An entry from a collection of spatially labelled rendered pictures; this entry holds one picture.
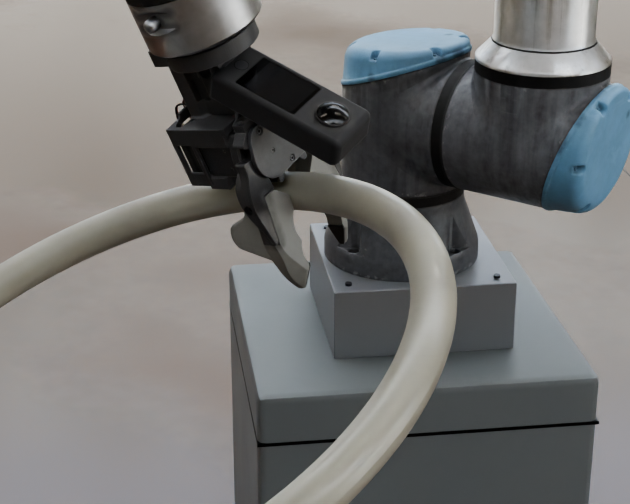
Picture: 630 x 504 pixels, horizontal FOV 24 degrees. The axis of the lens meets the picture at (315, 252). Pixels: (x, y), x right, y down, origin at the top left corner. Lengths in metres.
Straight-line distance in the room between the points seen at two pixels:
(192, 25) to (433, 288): 0.26
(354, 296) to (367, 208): 0.66
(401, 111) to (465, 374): 0.31
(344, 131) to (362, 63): 0.64
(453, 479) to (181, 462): 1.54
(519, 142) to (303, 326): 0.39
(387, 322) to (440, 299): 0.81
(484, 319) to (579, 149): 0.28
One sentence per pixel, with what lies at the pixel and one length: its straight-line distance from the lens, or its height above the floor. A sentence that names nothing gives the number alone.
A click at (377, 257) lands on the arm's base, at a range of 1.72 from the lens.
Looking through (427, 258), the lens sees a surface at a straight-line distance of 0.95.
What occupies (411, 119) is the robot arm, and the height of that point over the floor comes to 1.14.
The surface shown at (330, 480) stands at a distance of 0.81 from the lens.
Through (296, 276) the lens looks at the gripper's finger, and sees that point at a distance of 1.13.
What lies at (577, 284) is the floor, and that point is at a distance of 4.13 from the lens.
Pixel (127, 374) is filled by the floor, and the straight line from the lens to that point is 3.59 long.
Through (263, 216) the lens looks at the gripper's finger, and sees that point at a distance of 1.09.
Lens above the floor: 1.62
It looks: 22 degrees down
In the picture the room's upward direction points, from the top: straight up
